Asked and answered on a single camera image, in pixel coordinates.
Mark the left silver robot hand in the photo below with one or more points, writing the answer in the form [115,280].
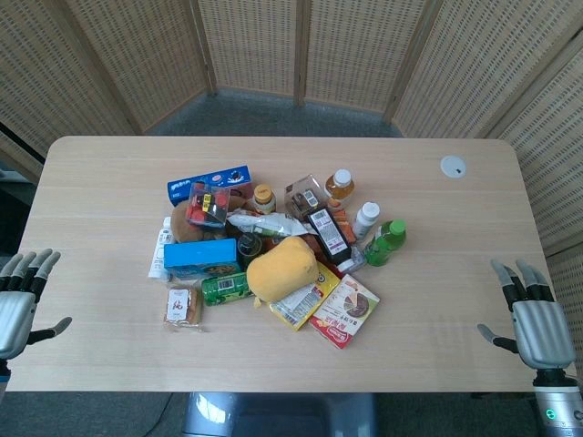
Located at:
[13,314]

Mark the clear-wrapped biscuit pack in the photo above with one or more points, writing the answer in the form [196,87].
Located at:
[182,307]

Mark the dark green bottle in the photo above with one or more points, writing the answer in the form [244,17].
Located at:
[249,248]

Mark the yellow plush toy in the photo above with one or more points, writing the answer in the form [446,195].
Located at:
[282,268]

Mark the yellow-lidded jar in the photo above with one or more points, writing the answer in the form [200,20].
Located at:
[264,198]

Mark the orange snack packet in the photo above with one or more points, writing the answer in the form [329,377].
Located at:
[344,220]

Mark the dark sauce bottle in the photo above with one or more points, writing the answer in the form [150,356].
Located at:
[330,236]

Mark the orange juice bottle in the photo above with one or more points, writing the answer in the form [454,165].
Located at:
[340,184]

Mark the clear box with red items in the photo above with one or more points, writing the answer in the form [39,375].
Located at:
[208,205]

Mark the red and white food packet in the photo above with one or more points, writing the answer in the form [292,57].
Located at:
[346,311]

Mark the white table grommet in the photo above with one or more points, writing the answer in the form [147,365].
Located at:
[453,166]

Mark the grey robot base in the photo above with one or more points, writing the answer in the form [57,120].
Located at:
[280,414]

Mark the white tube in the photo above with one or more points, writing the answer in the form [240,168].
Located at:
[159,252]

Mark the white pill bottle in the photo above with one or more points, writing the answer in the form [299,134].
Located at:
[366,218]

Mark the blue Oreo box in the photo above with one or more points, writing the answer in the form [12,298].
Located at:
[207,182]

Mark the yellow snack packet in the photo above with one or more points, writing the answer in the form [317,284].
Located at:
[309,298]

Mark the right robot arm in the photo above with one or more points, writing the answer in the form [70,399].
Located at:
[558,405]

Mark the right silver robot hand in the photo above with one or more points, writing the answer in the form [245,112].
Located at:
[542,328]

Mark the blue snack box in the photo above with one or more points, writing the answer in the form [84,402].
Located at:
[200,257]

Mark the woven folding screen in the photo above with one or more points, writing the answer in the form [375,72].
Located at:
[291,54]

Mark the green drink bottle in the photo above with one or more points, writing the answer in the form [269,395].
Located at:
[385,243]

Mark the white and green snack bag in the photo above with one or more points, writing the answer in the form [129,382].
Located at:
[268,224]

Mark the clear box with brown item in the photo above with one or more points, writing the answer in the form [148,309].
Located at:
[305,193]

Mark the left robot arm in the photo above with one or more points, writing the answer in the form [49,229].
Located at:
[2,375]

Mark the brown plush toy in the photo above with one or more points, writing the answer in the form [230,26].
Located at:
[184,225]

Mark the green can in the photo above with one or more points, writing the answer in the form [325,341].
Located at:
[225,287]

